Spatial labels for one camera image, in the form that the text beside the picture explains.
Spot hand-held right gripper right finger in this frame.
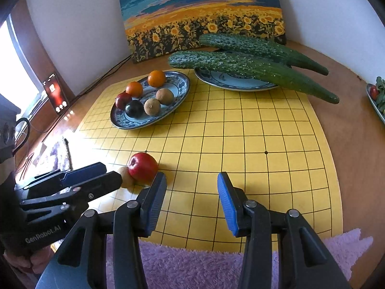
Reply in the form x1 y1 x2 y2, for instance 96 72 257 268
217 171 352 289

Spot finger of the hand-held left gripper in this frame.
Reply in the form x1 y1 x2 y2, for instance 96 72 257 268
19 171 123 217
34 162 107 187

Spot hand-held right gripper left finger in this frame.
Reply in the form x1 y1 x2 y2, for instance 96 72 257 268
36 172 167 289

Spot brown kiwi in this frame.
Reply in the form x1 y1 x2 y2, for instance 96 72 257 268
144 98 161 117
117 166 136 187
156 88 175 106

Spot large red apple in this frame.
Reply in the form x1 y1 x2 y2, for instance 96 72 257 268
128 152 159 184

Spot dark purple plum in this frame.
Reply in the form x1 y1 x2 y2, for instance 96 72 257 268
124 100 144 118

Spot small dark red apple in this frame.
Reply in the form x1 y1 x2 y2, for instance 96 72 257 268
115 92 133 110

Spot orange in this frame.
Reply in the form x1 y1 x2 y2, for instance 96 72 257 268
126 81 144 98
147 70 167 88

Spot large blue patterned plate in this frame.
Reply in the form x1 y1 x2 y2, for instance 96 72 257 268
110 71 191 130

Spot person's left hand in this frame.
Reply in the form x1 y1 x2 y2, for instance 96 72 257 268
3 241 58 274

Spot yellow grid game board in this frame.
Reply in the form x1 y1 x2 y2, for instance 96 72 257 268
74 69 343 252

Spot purple fluffy towel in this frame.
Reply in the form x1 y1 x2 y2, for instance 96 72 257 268
39 137 374 289

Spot smartphone with red screen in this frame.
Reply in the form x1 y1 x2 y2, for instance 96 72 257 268
42 73 70 114

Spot blue rimmed cucumber plate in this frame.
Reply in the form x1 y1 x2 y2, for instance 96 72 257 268
194 68 280 92

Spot bright window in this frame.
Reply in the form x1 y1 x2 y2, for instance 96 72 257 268
0 15 43 121

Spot green cucumber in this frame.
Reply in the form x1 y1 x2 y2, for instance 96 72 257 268
168 51 340 104
199 34 329 76

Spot small salad plate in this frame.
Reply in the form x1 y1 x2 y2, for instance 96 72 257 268
366 77 385 124

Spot green leafy salad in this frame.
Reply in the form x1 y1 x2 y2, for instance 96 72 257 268
371 77 385 112

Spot sunflower field painting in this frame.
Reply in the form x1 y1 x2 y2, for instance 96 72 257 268
117 0 287 64

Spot black cable loop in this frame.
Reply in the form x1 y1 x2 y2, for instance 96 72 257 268
13 117 31 156

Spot thin black cable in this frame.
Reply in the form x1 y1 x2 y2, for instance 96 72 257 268
71 55 133 98
68 57 133 101

